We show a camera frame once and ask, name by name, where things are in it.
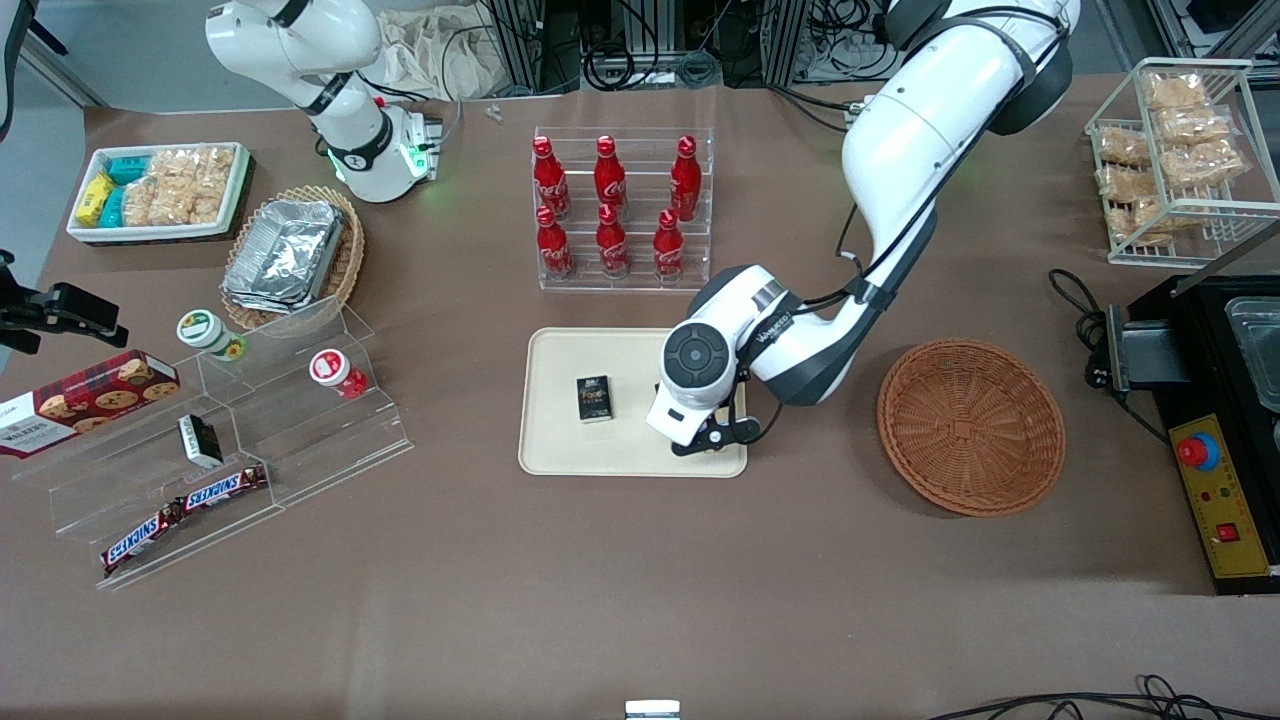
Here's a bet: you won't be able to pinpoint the oval wicker basket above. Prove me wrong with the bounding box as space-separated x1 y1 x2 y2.
221 184 367 334

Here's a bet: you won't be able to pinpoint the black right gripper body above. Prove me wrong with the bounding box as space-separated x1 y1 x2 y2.
0 249 47 357

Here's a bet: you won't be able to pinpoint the black floor cables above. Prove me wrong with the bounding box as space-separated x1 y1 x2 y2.
923 674 1280 720

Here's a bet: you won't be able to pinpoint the small black box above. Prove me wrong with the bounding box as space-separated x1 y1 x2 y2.
177 413 226 470
576 374 616 425

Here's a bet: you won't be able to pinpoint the yellow snack packet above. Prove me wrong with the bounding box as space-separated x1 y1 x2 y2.
74 171 117 228

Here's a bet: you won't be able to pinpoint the snickers chocolate bar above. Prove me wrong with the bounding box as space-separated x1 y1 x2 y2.
99 503 188 575
179 463 270 514

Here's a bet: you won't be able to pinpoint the red white yogurt cup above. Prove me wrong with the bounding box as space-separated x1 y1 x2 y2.
308 348 369 401

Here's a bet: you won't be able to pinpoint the white wire rack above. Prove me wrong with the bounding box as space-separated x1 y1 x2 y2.
1084 57 1280 269

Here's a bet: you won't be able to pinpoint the grey metal bracket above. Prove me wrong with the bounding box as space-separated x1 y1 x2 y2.
1104 304 1193 393

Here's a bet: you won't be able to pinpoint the green white yogurt cup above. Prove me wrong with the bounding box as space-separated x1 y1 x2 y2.
176 309 247 364

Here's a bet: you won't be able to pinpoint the white crumpled cloth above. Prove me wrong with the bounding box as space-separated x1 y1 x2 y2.
372 8 503 103

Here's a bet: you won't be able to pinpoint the white rectangular snack bin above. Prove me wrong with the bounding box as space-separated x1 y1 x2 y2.
66 141 254 245

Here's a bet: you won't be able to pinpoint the stacked aluminium foil trays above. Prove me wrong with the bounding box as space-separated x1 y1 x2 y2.
221 199 347 315

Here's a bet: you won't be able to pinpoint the clear acrylic stepped shelf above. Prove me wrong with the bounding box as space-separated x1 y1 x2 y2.
13 294 415 592

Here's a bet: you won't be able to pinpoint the bagged cracker pack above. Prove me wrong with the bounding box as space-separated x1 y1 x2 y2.
1156 106 1235 148
1095 164 1163 203
1106 198 1203 248
1143 71 1209 111
1096 127 1153 168
1163 139 1248 191

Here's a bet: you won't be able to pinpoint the bagged rice crackers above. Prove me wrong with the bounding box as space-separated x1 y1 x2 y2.
120 147 237 227

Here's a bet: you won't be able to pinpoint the red tartan cookie box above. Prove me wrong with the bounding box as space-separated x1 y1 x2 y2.
0 349 182 460

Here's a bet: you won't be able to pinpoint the clear acrylic bottle rack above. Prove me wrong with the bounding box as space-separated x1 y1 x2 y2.
532 126 717 294

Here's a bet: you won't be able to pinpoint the beige plastic tray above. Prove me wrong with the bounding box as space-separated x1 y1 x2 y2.
517 327 750 479

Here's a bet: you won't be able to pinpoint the aluminium frame with cables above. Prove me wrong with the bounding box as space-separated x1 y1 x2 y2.
478 0 886 93

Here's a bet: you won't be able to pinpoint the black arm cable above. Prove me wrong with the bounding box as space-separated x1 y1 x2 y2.
735 5 1077 447

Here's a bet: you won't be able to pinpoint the black power cable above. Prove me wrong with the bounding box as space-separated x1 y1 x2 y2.
1047 267 1173 443

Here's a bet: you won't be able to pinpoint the clear plastic container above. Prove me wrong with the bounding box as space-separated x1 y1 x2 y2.
1223 294 1280 413

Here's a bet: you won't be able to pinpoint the brown round wicker basket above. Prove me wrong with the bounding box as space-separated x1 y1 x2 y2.
877 339 1067 519

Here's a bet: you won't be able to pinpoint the black control box yellow panel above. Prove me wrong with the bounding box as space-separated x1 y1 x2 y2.
1128 268 1280 597

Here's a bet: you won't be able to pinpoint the red cola bottle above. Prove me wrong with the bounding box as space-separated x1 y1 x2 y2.
535 206 575 280
653 208 685 282
670 135 703 222
596 204 630 278
532 136 571 221
594 135 627 213

